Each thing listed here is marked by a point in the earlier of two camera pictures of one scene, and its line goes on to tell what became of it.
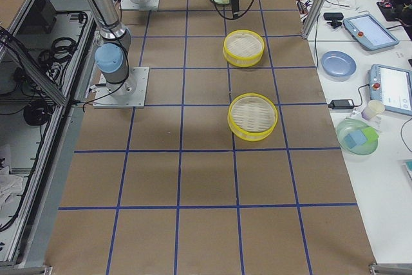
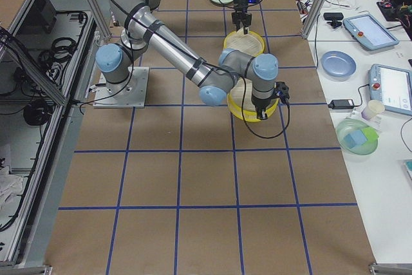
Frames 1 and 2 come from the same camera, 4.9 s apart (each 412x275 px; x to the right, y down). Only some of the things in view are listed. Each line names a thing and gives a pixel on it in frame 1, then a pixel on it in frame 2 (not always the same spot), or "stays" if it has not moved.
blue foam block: x=355 y=138 stays
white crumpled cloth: x=11 y=185 stays
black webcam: x=334 y=17 stays
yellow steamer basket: x=252 y=116 to x=234 y=99
